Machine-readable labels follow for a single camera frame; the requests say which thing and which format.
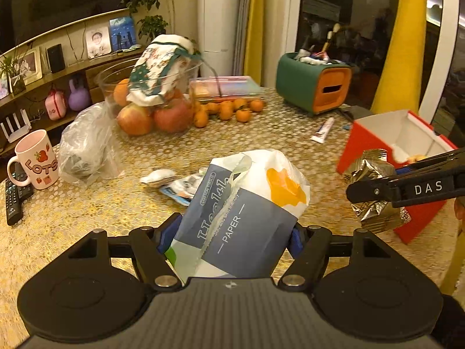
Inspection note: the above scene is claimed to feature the white blue sachet packet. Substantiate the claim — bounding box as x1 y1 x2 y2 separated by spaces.
159 168 207 206

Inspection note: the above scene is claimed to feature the white plush keychain toy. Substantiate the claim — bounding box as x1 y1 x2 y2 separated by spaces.
139 169 176 188

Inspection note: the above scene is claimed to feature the silver foil packet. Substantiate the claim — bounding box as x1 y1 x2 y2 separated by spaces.
343 149 412 233

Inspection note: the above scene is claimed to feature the white blue tissue paper pack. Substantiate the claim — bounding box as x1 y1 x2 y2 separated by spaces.
166 150 310 282

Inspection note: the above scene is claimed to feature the red cardboard box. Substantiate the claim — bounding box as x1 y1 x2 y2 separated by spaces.
336 108 459 245

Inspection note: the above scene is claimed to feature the small white cream tube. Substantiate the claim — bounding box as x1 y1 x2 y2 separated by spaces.
310 117 335 144

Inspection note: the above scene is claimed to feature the clear crumpled plastic bag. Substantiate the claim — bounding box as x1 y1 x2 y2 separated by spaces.
58 102 123 188

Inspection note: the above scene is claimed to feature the left red apple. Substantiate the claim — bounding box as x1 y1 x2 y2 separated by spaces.
117 103 154 136

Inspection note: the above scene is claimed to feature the red apple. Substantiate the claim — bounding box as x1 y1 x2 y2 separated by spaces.
117 103 154 136
154 99 194 133

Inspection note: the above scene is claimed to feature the right red apple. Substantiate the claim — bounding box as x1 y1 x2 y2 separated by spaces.
154 99 194 133

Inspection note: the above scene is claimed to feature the mandarin orange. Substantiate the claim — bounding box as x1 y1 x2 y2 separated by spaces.
218 101 234 121
249 99 264 113
193 110 209 129
236 109 252 123

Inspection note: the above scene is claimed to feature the black remote control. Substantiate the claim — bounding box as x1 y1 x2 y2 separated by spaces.
6 178 33 226

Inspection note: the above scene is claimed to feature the pink strawberry mug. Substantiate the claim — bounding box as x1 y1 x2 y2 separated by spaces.
7 129 59 190

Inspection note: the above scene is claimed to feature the green orange tissue box organizer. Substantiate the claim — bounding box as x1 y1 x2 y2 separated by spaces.
275 53 352 115

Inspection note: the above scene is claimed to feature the clear glass fruit bowl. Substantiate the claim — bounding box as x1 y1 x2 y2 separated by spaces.
95 57 200 118

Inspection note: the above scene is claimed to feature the purple kettlebell ornament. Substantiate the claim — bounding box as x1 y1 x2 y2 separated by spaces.
69 79 92 112

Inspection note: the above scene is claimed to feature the pastel plastic storage case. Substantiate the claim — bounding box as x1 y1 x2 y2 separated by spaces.
188 76 263 102

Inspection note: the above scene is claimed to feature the pink small bag ornament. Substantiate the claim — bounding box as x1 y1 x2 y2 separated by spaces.
45 88 67 121

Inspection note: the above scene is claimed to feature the white wifi router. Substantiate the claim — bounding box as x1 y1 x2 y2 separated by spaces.
1 109 31 143

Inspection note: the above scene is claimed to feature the floral cloth bag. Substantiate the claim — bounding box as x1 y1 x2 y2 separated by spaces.
127 34 202 107

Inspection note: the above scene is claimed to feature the black small speaker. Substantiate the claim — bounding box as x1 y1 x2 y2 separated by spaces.
46 43 66 73

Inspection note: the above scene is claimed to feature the blue picture card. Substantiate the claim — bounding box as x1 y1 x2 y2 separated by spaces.
109 16 137 51

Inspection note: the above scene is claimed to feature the wooden framed photo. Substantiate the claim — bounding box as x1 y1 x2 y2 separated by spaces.
16 48 42 85

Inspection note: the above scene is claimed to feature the white standing air conditioner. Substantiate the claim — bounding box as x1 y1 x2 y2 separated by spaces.
198 0 239 76

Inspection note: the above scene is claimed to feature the portrait photo frame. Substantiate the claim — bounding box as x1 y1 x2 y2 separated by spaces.
86 25 111 59

